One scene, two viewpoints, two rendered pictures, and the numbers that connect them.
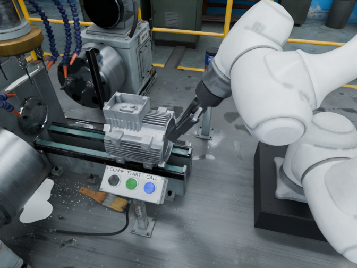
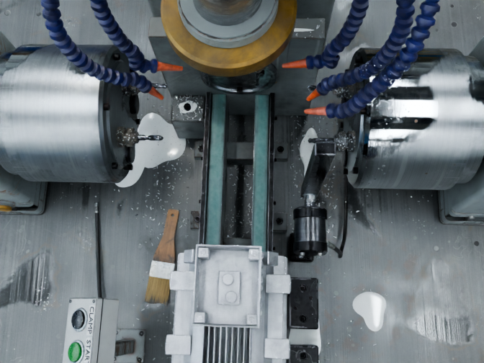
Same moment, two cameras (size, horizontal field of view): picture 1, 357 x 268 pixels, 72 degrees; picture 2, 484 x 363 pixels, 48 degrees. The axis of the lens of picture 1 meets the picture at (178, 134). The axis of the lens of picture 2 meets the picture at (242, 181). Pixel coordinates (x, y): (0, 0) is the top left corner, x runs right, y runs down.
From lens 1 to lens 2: 78 cm
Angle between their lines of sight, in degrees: 48
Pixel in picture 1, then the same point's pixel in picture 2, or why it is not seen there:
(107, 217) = (132, 279)
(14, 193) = (43, 176)
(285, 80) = not seen: outside the picture
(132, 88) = (456, 202)
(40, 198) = (146, 154)
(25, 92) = not seen: hidden behind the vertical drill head
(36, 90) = not seen: hidden behind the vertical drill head
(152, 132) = (196, 352)
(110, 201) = (160, 273)
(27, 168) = (78, 172)
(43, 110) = (262, 78)
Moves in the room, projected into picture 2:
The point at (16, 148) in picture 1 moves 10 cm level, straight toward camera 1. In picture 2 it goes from (82, 148) to (43, 196)
